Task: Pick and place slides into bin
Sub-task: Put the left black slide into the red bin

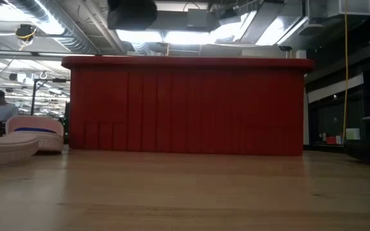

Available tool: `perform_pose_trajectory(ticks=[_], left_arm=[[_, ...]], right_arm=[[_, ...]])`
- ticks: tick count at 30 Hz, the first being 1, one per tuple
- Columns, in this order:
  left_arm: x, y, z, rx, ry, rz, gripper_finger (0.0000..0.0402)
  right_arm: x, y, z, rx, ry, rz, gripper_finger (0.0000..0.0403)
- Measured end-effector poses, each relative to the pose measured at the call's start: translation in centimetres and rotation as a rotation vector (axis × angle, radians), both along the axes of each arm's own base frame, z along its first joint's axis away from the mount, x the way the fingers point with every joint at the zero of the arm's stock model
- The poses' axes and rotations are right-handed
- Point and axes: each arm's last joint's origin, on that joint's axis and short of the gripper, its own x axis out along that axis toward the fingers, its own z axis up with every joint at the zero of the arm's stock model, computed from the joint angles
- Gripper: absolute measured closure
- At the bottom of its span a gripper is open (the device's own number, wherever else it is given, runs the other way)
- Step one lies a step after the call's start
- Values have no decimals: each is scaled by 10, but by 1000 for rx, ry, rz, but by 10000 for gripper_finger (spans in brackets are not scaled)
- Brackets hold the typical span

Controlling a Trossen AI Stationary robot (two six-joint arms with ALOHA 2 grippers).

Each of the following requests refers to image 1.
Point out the large red plastic bin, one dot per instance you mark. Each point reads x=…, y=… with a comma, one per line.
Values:
x=188, y=106

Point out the bright ceiling light panel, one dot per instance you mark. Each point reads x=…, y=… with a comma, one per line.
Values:
x=172, y=37

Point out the pink slide with blue stripe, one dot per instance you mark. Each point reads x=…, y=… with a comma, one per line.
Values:
x=34, y=139

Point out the person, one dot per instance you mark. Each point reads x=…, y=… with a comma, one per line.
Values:
x=5, y=110

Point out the small red item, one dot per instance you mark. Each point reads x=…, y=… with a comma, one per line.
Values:
x=331, y=140

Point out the pale green box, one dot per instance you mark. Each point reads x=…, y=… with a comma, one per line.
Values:
x=352, y=133

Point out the grey ceiling duct box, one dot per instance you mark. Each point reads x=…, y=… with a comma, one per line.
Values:
x=199, y=17

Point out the spiral silver ceiling duct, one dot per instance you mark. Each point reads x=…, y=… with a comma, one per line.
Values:
x=59, y=29

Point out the black stand frame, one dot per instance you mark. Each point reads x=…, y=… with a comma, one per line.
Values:
x=33, y=96

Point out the slanted silver metal duct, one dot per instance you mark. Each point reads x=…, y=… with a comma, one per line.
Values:
x=262, y=22

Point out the black security camera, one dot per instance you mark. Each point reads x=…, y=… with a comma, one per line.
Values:
x=285, y=48

